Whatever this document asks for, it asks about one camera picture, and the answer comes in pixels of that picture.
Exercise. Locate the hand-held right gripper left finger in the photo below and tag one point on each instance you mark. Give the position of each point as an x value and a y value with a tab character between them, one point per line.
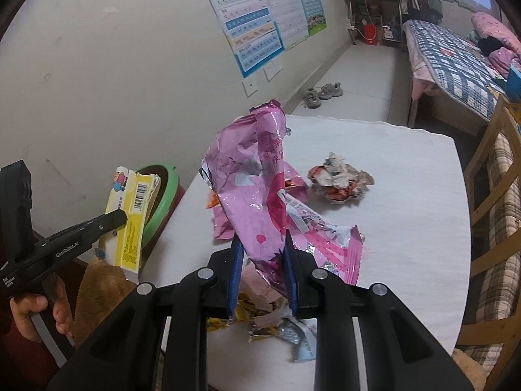
236	277

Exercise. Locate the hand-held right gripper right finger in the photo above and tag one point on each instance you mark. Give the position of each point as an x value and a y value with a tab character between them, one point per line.
290	277

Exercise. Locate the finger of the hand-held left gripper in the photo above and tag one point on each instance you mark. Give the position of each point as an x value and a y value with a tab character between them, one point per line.
93	226

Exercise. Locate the yellow drink carton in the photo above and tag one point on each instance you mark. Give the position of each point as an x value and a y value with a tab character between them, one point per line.
130	220

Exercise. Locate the green-rimmed red bin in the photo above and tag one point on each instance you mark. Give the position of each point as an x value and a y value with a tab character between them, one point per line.
163	195

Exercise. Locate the large pink foil wrapper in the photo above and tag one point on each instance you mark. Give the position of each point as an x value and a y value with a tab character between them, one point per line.
252	195

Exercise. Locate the person's left hand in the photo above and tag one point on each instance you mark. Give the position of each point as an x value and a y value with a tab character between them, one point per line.
61	309

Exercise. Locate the yellow torn wrapper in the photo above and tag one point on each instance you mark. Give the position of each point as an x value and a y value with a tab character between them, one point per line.
222	322

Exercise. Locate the silver white crumpled wrapper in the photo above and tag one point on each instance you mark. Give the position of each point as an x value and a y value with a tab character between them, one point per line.
297	334

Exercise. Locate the brown plush toy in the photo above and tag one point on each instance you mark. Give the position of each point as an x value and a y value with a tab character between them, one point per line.
104	297

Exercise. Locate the crumpled paper ball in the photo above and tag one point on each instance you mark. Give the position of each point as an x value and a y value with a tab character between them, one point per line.
340	179

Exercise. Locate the brown fuzzy cushion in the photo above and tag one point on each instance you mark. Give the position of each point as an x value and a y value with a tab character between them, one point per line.
468	368

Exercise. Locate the wooden chair with plaid cushion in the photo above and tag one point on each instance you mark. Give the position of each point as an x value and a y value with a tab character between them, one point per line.
500	211

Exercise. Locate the red bucket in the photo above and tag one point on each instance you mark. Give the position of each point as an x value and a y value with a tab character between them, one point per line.
369	34

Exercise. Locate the bed with plaid blanket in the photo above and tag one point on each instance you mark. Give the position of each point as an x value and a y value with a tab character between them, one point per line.
452	61

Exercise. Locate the dark hanging clothes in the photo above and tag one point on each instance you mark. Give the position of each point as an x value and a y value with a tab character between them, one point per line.
423	6

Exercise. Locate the black garment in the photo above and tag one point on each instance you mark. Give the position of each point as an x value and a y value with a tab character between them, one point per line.
490	44

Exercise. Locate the pink floral pillow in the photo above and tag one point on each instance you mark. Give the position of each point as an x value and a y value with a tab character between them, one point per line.
496	30

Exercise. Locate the white wall socket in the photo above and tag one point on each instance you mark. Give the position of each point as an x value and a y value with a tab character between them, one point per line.
273	72
250	88

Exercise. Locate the blue wall poster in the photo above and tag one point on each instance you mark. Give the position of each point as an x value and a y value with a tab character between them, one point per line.
240	20

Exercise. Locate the white wall poster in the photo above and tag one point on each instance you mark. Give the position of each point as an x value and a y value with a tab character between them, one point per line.
285	4

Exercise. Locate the teal wall poster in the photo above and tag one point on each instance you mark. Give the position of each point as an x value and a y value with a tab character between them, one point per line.
311	0

